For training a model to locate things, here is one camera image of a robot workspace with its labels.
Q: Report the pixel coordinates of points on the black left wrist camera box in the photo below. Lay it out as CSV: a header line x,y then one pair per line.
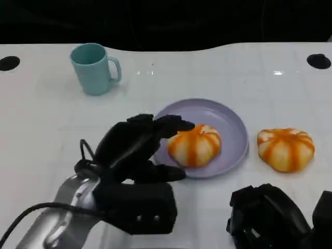
x,y
145,205

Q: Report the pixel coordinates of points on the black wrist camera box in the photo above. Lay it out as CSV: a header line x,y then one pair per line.
x,y
145,205
324,220

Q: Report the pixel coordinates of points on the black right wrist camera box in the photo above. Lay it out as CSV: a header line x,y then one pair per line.
x,y
324,220

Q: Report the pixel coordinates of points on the pale green mug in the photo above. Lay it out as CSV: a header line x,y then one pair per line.
x,y
89,75

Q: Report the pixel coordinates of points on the orange and white toy bread roll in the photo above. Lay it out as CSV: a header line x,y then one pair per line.
x,y
285,150
194,147

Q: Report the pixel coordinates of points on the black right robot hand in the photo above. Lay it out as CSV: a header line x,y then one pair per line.
x,y
272,215

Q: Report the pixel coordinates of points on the lilac plate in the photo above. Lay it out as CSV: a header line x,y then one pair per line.
x,y
228,124

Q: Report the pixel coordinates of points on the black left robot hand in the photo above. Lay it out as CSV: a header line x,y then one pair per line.
x,y
124,147

